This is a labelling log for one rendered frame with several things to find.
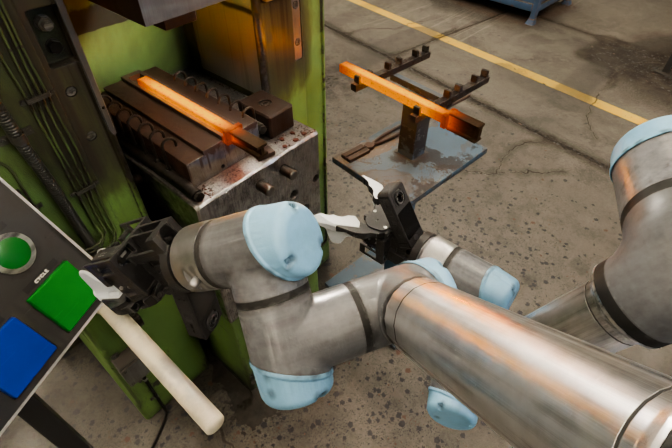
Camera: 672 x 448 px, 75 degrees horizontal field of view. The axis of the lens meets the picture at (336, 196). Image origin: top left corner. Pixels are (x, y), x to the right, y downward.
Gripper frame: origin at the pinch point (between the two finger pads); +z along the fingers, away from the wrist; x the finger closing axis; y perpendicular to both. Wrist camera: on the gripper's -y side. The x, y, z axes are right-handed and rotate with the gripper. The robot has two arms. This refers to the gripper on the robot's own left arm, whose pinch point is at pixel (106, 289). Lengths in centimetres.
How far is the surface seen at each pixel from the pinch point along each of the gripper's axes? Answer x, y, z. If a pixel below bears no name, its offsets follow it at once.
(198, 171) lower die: -37.4, -4.9, 13.0
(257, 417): -24, -91, 54
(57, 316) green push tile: 3.1, -0.6, 9.6
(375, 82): -79, -16, -15
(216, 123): -47.6, 0.0, 9.7
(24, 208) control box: -5.7, 12.9, 10.3
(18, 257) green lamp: 0.0, 8.7, 9.9
